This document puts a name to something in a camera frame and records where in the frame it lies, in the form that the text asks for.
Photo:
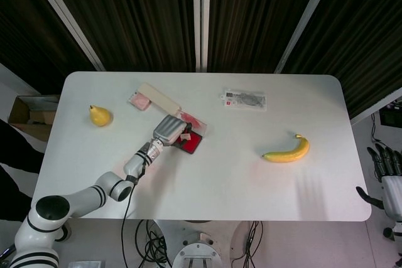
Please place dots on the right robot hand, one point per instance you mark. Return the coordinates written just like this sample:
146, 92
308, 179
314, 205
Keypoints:
387, 183

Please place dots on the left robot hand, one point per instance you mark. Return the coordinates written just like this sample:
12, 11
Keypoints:
171, 130

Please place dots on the small pink white object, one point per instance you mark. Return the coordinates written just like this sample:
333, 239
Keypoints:
185, 137

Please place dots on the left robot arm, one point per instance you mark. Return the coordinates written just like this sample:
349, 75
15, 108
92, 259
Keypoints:
94, 192

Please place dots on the robot base column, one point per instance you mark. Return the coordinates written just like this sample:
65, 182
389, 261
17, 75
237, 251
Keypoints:
197, 247

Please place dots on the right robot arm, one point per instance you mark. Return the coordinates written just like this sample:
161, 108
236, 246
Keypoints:
392, 233

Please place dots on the white long box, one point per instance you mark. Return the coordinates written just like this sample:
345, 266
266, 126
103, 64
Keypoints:
159, 98

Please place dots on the red ink pad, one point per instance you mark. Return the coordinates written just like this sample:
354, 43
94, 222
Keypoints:
191, 144

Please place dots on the clear packet red item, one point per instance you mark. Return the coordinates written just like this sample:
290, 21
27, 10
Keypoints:
196, 122

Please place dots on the pink wrapped eraser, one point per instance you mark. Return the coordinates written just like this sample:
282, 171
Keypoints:
140, 101

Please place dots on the yellow pear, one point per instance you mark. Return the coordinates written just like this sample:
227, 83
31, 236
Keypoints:
100, 116

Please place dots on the clear plastic packet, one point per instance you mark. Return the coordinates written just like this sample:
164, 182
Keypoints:
245, 98

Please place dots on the yellow banana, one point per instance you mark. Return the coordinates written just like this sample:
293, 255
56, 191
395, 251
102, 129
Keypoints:
290, 152

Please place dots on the cardboard box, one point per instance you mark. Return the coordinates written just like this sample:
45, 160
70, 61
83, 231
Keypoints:
33, 112

